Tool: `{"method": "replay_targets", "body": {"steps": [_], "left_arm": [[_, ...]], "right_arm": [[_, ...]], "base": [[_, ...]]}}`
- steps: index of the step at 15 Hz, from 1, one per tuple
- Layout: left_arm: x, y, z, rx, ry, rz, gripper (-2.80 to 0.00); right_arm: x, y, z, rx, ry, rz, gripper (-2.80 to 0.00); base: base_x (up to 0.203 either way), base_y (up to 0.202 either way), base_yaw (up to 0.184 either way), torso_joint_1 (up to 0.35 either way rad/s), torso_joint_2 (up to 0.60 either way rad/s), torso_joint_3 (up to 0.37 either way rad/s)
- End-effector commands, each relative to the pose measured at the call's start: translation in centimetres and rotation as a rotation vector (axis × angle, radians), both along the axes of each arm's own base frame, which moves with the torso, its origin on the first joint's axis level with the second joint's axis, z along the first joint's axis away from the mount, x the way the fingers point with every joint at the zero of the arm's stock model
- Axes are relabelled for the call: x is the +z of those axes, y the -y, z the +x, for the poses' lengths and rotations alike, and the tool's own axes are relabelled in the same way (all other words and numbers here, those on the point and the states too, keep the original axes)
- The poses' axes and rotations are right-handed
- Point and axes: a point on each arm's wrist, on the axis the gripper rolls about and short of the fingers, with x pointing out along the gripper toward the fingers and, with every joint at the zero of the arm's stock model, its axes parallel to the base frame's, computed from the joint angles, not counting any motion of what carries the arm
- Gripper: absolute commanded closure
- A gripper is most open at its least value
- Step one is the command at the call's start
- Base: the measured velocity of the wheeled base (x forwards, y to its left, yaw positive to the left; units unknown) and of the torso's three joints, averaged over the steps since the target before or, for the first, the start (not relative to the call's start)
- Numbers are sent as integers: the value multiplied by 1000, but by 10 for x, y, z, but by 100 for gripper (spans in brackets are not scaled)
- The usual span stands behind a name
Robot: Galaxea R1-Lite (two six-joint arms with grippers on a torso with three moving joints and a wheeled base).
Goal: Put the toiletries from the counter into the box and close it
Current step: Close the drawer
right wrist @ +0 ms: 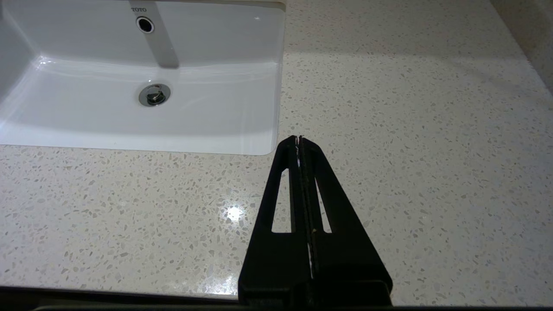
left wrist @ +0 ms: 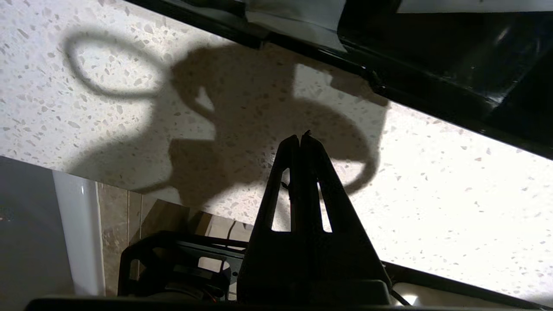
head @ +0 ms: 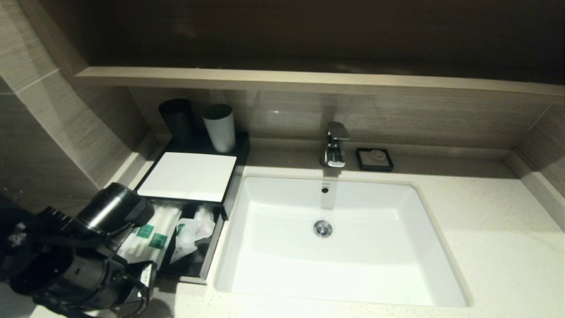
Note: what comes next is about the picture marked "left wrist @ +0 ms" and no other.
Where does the white and grey bathroom fixture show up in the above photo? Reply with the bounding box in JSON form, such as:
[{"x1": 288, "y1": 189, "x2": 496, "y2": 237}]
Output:
[{"x1": 0, "y1": 155, "x2": 107, "y2": 299}]

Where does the translucent toothbrush packet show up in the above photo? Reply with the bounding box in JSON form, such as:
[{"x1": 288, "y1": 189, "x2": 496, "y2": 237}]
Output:
[{"x1": 243, "y1": 0, "x2": 349, "y2": 53}]

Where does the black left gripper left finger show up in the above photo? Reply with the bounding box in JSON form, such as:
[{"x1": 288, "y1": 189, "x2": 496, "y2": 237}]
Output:
[{"x1": 238, "y1": 135, "x2": 309, "y2": 301}]

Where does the glossy black box drawer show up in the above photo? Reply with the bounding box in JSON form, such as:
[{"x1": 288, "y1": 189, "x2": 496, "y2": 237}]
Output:
[{"x1": 125, "y1": 0, "x2": 553, "y2": 161}]

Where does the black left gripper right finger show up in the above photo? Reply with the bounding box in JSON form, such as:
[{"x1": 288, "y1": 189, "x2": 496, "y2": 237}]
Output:
[{"x1": 300, "y1": 130, "x2": 392, "y2": 301}]

